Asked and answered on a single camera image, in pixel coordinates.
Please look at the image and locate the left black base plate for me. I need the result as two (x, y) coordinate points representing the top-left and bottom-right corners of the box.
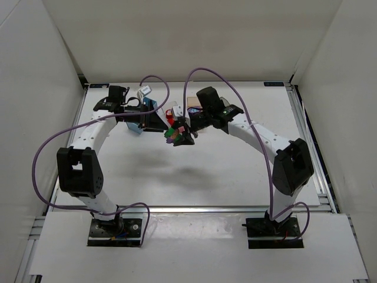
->
(87, 215), (143, 248)

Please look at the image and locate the blue plastic container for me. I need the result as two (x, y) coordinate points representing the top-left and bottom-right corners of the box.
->
(126, 97), (157, 134)

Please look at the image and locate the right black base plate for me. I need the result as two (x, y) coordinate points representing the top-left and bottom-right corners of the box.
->
(242, 217), (304, 249)

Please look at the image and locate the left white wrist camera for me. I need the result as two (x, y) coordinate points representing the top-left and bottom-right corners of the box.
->
(137, 85), (152, 102)

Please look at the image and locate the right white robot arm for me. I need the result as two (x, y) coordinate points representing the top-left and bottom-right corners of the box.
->
(166, 87), (314, 229)

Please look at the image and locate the smoky grey container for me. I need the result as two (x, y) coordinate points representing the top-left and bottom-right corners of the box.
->
(220, 97), (230, 107)

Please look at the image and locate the purple lotus lego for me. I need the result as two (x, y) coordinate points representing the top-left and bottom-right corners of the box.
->
(188, 108), (201, 114)

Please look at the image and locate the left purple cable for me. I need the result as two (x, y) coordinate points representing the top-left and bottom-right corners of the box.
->
(31, 74), (170, 248)

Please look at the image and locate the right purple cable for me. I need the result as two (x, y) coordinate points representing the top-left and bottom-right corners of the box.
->
(181, 67), (310, 243)

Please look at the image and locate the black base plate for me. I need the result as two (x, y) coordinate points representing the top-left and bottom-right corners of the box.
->
(87, 215), (143, 248)
(242, 217), (304, 249)

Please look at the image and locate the red flower lego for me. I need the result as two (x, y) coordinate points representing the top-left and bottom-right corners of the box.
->
(166, 109), (174, 125)

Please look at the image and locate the clear plastic container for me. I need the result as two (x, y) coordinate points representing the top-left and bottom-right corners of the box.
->
(161, 101), (178, 126)

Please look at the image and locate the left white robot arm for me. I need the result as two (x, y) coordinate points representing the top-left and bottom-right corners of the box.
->
(57, 85), (168, 233)

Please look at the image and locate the orange transparent container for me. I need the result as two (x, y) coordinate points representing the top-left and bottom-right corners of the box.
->
(186, 96), (207, 134)

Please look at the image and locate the purple cable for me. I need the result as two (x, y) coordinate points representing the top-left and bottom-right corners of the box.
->
(181, 67), (310, 243)
(31, 74), (170, 248)

